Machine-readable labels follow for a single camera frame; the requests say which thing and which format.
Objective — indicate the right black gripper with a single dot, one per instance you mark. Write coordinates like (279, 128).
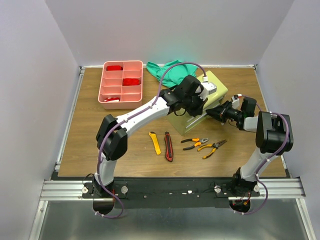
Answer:
(223, 112)

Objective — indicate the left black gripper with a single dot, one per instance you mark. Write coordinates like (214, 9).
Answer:
(198, 110)

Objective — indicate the olive green drawer cabinet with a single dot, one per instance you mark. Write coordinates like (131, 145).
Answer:
(185, 123)

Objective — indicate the needle nose pliers orange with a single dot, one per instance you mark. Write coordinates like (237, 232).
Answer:
(212, 146)

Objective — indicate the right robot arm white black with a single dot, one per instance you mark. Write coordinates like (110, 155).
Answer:
(273, 137)

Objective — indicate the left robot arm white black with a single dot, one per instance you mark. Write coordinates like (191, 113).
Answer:
(112, 137)

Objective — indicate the green cloth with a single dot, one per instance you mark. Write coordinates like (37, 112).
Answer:
(175, 75)

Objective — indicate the red black utility knife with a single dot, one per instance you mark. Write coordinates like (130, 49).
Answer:
(169, 154)

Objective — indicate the yellow utility knife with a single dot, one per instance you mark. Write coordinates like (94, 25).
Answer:
(155, 142)

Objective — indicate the red item middle compartment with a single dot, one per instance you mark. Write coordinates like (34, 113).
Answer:
(130, 82)

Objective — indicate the pink compartment tray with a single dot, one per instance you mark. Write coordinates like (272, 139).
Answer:
(121, 85)

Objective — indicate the red white item front compartment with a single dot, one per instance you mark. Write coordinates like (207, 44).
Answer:
(112, 99)

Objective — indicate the red item back compartment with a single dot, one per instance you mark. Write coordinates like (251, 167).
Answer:
(114, 68)

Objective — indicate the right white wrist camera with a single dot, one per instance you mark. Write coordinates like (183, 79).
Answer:
(235, 100)

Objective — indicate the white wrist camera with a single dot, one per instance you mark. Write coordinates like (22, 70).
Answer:
(208, 86)
(235, 100)

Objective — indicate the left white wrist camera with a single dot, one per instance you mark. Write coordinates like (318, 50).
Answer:
(208, 86)

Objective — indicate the combination pliers orange handles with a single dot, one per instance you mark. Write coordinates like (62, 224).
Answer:
(196, 142)

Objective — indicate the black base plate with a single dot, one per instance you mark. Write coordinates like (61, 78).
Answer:
(177, 192)

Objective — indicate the aluminium rail frame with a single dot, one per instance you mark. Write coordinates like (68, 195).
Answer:
(285, 194)

